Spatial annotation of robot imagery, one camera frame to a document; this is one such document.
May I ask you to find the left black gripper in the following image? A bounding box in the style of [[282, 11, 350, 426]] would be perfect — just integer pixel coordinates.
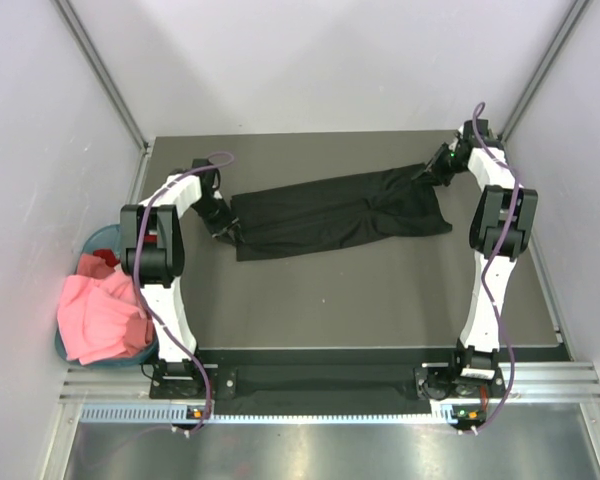
[[190, 196, 240, 245]]

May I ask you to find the black t shirt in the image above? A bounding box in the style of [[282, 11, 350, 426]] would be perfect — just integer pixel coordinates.
[[231, 164, 452, 262]]

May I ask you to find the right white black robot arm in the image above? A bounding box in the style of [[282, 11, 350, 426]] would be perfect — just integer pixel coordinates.
[[415, 118, 539, 401]]

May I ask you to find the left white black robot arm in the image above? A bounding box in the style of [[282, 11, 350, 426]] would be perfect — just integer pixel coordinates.
[[119, 152, 242, 399]]

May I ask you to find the teal plastic basket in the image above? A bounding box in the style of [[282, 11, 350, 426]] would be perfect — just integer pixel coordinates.
[[54, 224, 158, 370]]

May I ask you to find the red t shirt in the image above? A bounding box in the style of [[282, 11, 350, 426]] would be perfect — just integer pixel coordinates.
[[93, 242, 159, 270]]

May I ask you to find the pink t shirt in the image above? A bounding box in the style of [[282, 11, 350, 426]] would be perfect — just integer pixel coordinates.
[[57, 253, 155, 365]]

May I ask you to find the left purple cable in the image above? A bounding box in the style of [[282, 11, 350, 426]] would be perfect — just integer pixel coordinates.
[[129, 151, 236, 434]]

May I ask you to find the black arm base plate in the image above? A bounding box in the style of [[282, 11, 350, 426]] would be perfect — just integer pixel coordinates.
[[149, 347, 504, 416]]

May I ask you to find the grey slotted cable duct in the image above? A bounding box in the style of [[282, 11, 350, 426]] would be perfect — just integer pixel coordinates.
[[80, 404, 479, 425]]

